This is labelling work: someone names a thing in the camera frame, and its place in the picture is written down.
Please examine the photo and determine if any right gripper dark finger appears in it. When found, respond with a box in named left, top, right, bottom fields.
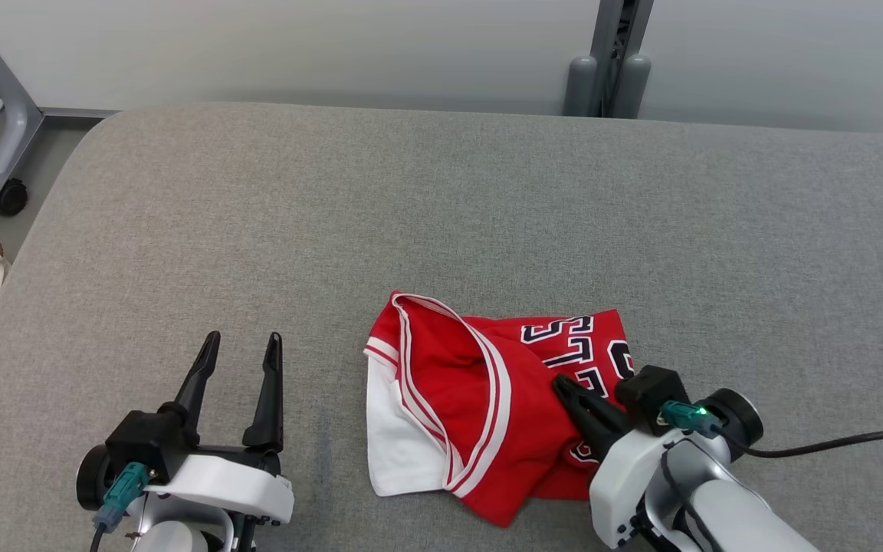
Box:
left=553, top=374, right=635, bottom=462

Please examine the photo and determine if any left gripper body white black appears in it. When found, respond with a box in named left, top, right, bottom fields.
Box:
left=76, top=445, right=294, bottom=552

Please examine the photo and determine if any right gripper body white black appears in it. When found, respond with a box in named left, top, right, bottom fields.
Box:
left=589, top=389, right=764, bottom=549

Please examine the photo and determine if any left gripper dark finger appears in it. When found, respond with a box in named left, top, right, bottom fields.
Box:
left=159, top=331, right=222, bottom=445
left=242, top=332, right=284, bottom=453

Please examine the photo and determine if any red shirt with white sleeves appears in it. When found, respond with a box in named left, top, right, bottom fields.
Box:
left=363, top=291, right=636, bottom=528

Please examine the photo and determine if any black caster wheel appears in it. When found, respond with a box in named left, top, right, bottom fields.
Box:
left=0, top=179, right=28, bottom=216

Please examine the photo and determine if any left camera cable teal plug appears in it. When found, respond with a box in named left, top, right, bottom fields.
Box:
left=89, top=460, right=153, bottom=552

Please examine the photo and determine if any camera cable teal plug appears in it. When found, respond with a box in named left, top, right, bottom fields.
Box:
left=660, top=401, right=883, bottom=459
left=89, top=460, right=153, bottom=552

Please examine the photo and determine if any right camera cable teal plug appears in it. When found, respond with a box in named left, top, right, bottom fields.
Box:
left=660, top=401, right=883, bottom=459

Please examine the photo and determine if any grey cylindrical post foot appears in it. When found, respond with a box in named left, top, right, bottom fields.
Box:
left=612, top=54, right=652, bottom=120
left=564, top=55, right=599, bottom=117

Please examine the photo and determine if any grey metal post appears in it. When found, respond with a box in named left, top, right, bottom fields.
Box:
left=591, top=0, right=653, bottom=118

